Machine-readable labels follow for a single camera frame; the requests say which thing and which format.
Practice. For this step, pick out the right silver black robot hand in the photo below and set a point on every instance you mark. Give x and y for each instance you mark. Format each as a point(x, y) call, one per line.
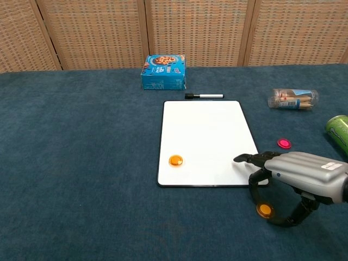
point(304, 171)

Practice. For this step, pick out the pink round magnet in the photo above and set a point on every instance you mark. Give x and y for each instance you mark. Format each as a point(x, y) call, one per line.
point(284, 143)

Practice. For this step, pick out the yellow round magnet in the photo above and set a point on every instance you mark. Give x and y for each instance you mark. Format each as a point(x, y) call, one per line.
point(175, 160)
point(264, 210)

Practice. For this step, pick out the green can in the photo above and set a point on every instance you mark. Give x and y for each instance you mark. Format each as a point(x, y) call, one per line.
point(340, 130)

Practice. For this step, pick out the white magnetic whiteboard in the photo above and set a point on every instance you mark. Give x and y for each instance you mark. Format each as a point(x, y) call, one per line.
point(206, 136)

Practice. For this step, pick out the clear jar of sticks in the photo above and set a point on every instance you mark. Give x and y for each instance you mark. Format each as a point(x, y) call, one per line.
point(293, 99)

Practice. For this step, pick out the black white marker pen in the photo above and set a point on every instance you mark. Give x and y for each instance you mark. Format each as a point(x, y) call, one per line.
point(209, 96)

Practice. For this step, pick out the blue chocolate chip cookie box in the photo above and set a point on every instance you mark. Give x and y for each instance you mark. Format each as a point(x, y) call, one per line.
point(163, 73)

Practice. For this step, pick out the teal table cloth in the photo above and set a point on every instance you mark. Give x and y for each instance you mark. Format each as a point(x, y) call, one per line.
point(81, 163)

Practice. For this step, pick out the woven wicker folding screen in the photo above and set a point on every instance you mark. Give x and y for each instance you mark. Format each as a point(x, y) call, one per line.
point(95, 32)

